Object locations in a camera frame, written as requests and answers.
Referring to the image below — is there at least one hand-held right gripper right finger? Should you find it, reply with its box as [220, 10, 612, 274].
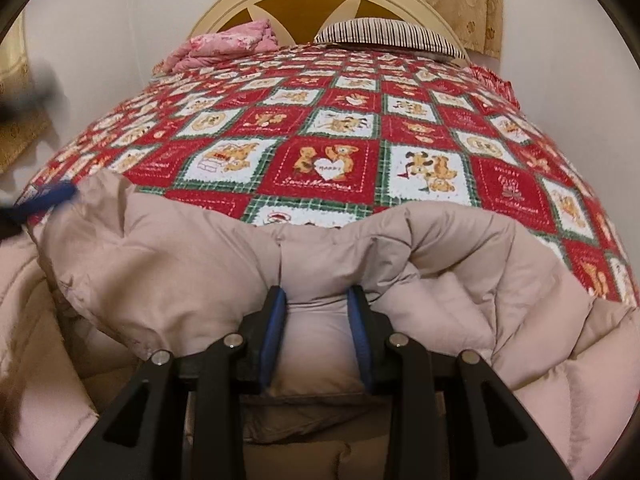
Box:
[346, 284, 572, 480]

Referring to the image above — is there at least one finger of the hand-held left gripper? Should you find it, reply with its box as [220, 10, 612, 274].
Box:
[0, 181, 79, 241]

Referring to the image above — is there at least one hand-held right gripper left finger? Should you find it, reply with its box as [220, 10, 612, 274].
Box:
[57, 285, 289, 480]

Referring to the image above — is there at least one beige quilted puffer jacket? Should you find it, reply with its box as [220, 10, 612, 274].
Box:
[0, 170, 640, 480]

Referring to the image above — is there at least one wide beige floral curtain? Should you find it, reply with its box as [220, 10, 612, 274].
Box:
[0, 12, 55, 175]

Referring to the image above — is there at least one pink folded quilt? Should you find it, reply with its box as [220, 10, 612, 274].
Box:
[152, 18, 279, 79]

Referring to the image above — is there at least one red bear printed blanket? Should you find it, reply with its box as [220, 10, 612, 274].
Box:
[20, 42, 640, 311]

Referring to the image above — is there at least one cream wooden bed headboard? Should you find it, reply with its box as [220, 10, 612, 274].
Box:
[189, 0, 472, 68]

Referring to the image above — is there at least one red crumpled cloth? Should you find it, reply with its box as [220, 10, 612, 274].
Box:
[467, 62, 522, 107]

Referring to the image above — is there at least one striped pillow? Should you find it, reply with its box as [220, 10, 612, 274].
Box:
[313, 17, 469, 64]

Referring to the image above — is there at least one long beige floral curtain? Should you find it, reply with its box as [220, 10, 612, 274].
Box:
[392, 0, 504, 59]

